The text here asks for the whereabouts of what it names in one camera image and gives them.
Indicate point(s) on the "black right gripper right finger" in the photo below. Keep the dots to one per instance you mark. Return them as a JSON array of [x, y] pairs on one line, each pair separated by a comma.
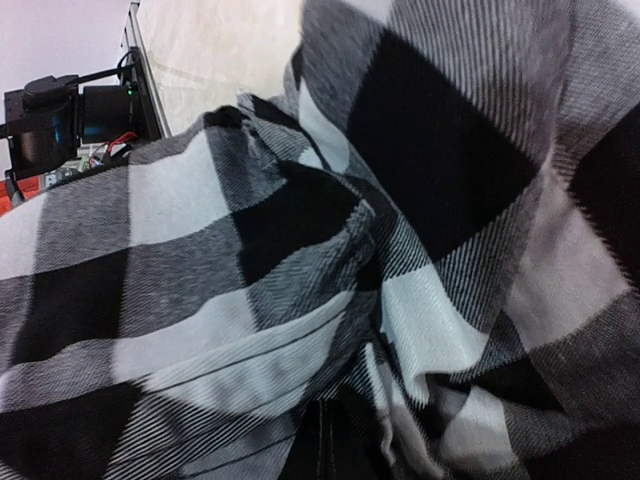
[[351, 444]]

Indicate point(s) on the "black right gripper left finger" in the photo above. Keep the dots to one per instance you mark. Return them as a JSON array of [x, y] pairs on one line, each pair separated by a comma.
[[307, 457]]

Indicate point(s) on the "black white checkered shirt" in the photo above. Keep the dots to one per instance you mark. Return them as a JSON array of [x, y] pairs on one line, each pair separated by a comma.
[[436, 222]]

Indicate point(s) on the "aluminium front rail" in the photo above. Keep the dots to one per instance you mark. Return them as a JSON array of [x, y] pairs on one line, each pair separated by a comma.
[[147, 75]]

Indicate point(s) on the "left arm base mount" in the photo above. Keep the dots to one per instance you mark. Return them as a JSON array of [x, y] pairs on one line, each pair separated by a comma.
[[48, 120]]

